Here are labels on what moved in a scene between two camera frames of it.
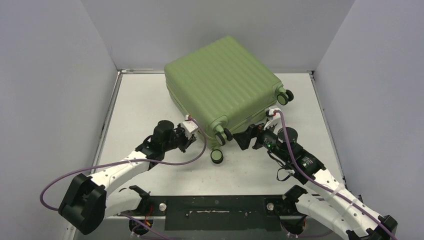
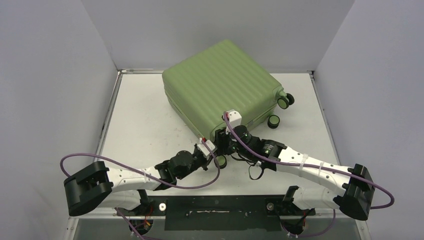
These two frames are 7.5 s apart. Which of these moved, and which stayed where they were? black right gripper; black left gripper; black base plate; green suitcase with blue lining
Moved: black left gripper; black right gripper
Stayed: black base plate; green suitcase with blue lining
